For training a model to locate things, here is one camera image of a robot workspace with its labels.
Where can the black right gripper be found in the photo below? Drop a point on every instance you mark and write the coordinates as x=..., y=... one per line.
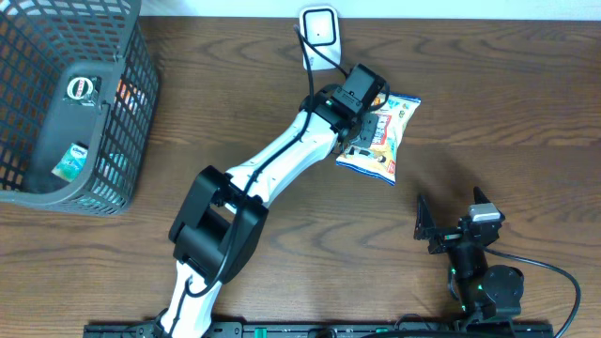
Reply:
x=424, y=229

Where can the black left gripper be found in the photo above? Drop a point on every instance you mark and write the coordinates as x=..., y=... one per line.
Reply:
x=367, y=130

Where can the yellow snack bag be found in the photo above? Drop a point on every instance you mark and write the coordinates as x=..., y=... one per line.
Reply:
x=373, y=151

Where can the green tissue pack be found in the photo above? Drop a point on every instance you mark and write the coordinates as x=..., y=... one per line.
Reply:
x=71, y=164

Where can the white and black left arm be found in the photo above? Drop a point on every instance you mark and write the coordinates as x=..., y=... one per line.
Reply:
x=223, y=214

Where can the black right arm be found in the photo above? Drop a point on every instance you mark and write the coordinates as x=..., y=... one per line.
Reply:
x=486, y=293

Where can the white barcode scanner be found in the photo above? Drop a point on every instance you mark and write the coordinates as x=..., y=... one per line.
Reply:
x=320, y=25

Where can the round label dark packet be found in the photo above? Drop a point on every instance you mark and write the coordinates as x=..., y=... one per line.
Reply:
x=83, y=90

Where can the dark mesh plastic basket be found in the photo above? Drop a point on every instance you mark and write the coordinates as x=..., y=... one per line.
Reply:
x=43, y=44

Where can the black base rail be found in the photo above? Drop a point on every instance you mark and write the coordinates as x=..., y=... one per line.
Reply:
x=233, y=329

